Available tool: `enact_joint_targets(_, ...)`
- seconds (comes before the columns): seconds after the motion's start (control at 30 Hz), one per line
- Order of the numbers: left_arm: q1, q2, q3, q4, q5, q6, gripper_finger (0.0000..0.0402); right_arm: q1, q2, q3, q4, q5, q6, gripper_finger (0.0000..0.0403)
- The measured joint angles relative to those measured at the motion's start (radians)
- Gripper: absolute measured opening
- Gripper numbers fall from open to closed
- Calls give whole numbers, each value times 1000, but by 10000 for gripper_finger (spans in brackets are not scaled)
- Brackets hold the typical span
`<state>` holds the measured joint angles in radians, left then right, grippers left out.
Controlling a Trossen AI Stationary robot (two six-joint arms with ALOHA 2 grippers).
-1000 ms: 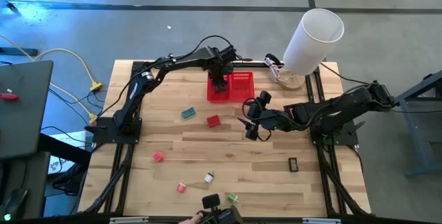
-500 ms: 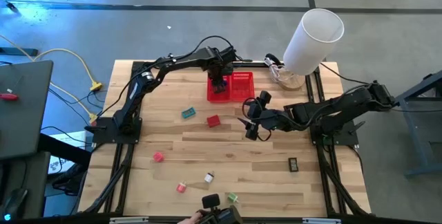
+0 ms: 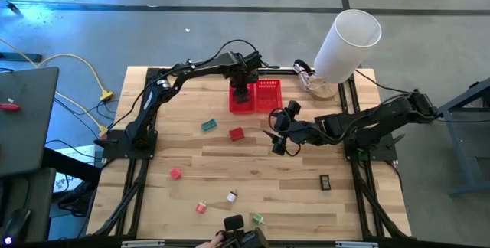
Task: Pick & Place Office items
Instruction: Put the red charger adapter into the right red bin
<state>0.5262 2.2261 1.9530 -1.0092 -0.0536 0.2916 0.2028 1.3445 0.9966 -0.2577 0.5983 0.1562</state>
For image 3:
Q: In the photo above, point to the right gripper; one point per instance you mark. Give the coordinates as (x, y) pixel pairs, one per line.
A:
(302, 133)

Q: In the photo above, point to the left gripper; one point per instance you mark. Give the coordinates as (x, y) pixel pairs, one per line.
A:
(241, 70)

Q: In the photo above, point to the red plastic mesh basket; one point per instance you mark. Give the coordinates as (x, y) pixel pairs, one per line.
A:
(268, 98)
(237, 109)

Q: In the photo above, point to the red digital clock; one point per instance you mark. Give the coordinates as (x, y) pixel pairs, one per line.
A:
(236, 134)

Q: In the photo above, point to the light blue digital clock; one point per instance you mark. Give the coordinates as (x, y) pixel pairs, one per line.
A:
(209, 125)

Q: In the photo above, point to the black digital clock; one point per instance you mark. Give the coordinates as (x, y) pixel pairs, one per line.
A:
(324, 182)

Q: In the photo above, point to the white plug charger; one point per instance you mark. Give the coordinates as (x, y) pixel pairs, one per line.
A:
(231, 196)

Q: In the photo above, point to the green plug charger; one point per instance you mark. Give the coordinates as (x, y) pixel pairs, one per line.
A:
(258, 218)

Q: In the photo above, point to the pink plug charger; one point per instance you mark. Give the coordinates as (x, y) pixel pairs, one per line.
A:
(175, 174)

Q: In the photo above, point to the red plug charger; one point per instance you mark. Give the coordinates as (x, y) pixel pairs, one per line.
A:
(201, 208)

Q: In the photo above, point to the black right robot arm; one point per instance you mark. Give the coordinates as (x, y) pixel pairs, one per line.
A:
(383, 118)

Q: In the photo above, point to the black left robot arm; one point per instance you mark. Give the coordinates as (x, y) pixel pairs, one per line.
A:
(147, 114)

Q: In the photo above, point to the white shade table lamp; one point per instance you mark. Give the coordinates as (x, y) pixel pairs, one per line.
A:
(344, 49)

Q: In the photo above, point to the person's hand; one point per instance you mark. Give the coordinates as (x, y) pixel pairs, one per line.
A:
(210, 243)

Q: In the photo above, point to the white printed paper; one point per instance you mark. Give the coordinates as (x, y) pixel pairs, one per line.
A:
(82, 152)

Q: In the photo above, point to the dark grey desk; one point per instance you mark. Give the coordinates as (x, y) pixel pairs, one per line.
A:
(27, 133)

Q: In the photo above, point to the black floor bar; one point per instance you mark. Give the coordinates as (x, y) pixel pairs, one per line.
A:
(23, 57)

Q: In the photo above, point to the black computer mouse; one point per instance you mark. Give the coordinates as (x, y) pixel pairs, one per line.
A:
(19, 219)

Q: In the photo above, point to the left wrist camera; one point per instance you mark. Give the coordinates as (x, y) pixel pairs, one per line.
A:
(255, 62)

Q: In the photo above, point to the black metal table frame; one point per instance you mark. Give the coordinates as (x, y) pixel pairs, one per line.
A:
(306, 71)

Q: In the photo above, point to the black handheld camera rig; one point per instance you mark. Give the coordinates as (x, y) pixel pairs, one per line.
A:
(245, 238)

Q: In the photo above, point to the white metal bracket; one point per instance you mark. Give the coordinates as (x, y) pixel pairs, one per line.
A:
(356, 244)
(141, 244)

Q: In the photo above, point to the blue-grey table frame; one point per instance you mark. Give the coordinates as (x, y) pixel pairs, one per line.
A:
(459, 156)

